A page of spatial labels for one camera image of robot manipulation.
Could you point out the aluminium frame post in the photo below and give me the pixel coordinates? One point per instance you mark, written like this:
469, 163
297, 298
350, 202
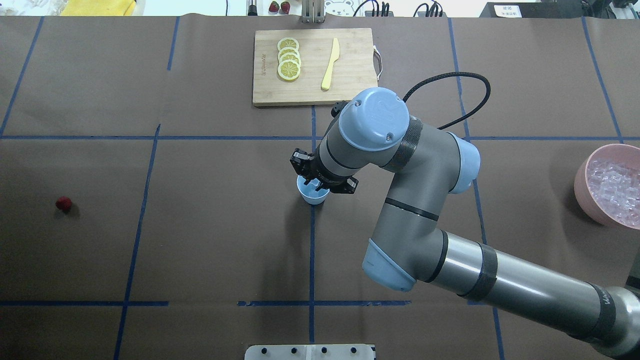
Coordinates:
313, 11

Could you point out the pink bowl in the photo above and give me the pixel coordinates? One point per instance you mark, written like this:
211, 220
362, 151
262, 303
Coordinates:
616, 152

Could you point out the lemon slices row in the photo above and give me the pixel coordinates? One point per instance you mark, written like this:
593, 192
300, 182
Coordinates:
289, 59

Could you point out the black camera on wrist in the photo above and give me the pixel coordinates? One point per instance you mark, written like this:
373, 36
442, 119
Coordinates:
299, 161

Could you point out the light blue cup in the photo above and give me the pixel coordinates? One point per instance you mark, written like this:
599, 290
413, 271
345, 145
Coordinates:
311, 192

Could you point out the white camera pole with base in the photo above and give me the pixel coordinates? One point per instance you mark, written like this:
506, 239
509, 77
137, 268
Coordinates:
345, 351

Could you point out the red strawberry on table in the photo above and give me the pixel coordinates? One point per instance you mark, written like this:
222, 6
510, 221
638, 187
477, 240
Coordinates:
64, 204

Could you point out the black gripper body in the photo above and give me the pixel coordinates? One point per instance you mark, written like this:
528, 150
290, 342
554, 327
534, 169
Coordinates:
320, 175

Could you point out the clear ice cubes pile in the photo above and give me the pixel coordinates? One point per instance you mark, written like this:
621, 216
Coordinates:
615, 187

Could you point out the yellow plastic knife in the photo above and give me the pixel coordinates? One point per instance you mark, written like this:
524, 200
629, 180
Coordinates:
335, 52

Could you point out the wooden cutting board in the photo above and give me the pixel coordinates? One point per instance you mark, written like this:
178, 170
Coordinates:
353, 71

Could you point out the red strawberry on tray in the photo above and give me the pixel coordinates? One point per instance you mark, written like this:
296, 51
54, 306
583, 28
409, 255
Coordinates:
285, 6

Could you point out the yellow cloth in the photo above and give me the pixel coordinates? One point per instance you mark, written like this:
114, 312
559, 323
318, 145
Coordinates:
99, 8

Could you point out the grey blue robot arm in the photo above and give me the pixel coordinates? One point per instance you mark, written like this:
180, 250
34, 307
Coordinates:
407, 246

